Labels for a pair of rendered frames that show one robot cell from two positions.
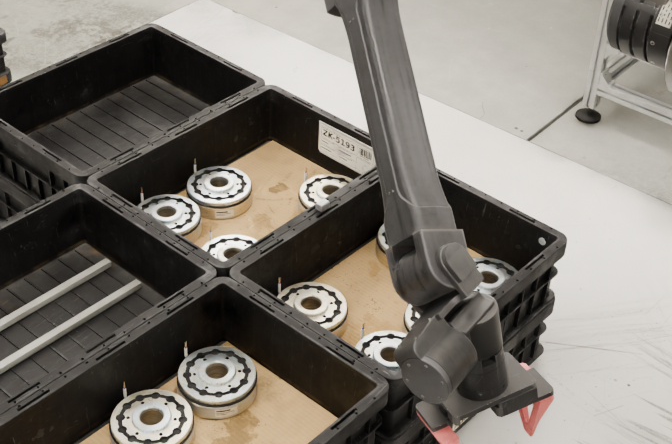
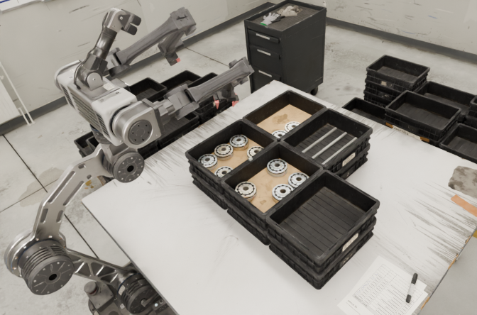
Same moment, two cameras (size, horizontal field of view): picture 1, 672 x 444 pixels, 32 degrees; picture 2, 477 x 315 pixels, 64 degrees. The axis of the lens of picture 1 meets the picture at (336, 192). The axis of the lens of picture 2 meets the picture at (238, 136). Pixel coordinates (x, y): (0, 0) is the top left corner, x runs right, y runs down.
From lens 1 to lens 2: 2.72 m
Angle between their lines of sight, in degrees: 104
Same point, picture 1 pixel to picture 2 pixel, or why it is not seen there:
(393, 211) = not seen: hidden behind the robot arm
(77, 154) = (338, 218)
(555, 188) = (154, 250)
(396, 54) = not seen: hidden behind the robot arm
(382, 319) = (238, 157)
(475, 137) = (172, 284)
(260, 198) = (269, 197)
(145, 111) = (317, 244)
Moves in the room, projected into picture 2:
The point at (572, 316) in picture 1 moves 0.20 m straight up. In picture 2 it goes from (178, 195) to (170, 168)
